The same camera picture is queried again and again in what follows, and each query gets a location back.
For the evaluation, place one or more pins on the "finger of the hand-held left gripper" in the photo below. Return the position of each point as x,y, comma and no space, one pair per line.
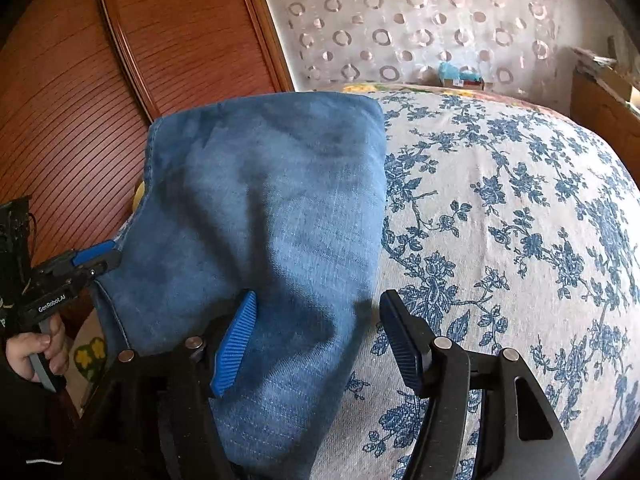
107,262
92,254

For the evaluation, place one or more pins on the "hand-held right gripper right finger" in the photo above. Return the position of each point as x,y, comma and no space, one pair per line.
402,340

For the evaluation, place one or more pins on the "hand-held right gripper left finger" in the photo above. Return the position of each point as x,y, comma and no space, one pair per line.
235,350

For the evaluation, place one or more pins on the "blue denim pants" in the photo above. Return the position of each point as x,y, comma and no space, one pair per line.
260,200

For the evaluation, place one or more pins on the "person's left forearm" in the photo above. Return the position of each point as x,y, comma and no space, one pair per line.
25,425

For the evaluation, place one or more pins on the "person's left hand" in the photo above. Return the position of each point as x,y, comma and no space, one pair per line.
25,352

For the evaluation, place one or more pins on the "yellow cloth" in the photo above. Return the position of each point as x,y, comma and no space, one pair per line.
139,195

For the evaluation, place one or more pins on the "white blue floral bed sheet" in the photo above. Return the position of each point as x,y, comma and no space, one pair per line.
500,260

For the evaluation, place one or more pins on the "wooden headboard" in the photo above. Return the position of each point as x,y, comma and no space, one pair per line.
175,35

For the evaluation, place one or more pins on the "colourful floral blanket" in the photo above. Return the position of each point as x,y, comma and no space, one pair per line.
400,88

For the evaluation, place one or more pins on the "small cardboard box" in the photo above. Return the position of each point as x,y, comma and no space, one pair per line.
465,84

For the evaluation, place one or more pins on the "light blue packet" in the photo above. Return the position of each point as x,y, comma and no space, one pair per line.
449,71

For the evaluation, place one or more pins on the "sheer curtain with circles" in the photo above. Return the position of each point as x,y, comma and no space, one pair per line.
400,10

